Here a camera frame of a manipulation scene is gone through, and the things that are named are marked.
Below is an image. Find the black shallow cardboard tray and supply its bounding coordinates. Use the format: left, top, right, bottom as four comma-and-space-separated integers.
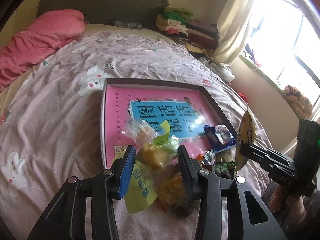
100, 77, 238, 170

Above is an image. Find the blue Oreo cookie packet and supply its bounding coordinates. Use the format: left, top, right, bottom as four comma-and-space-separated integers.
203, 124, 236, 153

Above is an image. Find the cream curtain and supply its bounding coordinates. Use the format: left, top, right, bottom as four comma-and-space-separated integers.
213, 0, 254, 65

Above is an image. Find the clear round cake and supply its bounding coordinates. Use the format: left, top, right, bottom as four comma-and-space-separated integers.
121, 120, 160, 150

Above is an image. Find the lilac patterned bedspread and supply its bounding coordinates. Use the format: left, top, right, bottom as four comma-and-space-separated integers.
0, 24, 273, 240

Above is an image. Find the green black seaweed snack packet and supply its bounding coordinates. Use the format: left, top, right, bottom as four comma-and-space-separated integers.
214, 161, 235, 179

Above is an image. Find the stack of folded clothes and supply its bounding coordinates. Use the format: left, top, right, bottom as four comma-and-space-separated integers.
156, 7, 219, 58

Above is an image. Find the pink quilt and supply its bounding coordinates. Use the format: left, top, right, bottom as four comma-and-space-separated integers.
1, 9, 85, 90

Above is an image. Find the light green pastry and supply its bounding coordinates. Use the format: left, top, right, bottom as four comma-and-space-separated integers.
124, 120, 180, 214

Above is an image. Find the dark grey headboard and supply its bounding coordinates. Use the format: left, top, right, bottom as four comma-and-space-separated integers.
36, 0, 169, 31

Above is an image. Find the yellow chocolate bar wrapper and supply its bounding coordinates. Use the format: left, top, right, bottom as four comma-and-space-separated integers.
235, 110, 255, 173

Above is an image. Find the orange crispy cracker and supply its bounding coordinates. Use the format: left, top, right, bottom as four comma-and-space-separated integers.
157, 164, 194, 217

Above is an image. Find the dark Snickers bar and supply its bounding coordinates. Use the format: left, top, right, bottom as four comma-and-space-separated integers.
200, 150, 216, 172

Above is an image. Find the person's right hand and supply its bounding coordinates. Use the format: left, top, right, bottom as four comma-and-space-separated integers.
262, 181, 311, 232

